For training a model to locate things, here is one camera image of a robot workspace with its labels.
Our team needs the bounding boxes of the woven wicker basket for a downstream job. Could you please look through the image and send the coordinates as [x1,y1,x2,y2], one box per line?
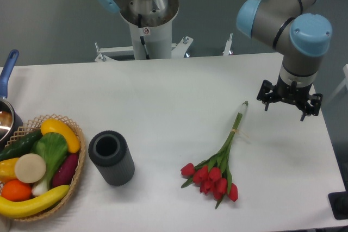
[1,114,86,222]

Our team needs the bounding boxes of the yellow bell pepper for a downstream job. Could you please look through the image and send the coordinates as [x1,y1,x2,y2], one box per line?
[0,158,19,184]

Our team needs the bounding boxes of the red tulip bouquet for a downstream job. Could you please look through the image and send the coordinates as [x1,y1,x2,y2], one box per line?
[181,101,248,209]

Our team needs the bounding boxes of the yellow banana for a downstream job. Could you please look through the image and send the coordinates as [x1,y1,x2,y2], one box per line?
[1,185,70,218]

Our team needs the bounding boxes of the dark grey ribbed vase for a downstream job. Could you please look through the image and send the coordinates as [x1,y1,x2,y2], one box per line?
[88,130,135,186]

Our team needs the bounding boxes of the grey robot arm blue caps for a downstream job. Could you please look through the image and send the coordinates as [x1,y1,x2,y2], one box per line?
[236,0,333,118]

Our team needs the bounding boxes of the green bok choy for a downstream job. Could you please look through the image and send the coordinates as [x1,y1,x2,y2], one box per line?
[30,133,68,197]

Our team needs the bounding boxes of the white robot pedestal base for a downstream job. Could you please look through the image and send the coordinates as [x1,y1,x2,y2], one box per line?
[94,0,234,62]

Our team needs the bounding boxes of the beige round disc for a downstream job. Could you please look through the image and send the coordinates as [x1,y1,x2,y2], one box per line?
[14,153,46,184]

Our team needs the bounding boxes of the black device at table edge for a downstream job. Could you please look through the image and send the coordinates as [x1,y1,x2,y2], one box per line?
[328,191,347,220]

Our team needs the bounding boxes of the blue handled saucepan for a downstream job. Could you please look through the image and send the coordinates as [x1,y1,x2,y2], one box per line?
[1,49,23,150]

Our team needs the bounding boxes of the orange fruit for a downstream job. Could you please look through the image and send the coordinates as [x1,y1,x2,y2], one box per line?
[1,179,32,202]

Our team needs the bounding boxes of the green cucumber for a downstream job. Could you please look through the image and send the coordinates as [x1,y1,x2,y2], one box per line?
[1,130,42,161]

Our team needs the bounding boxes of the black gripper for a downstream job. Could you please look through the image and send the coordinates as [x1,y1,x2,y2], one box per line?
[257,80,323,122]

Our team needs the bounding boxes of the purple sweet potato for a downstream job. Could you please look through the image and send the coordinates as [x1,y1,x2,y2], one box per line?
[52,154,79,187]

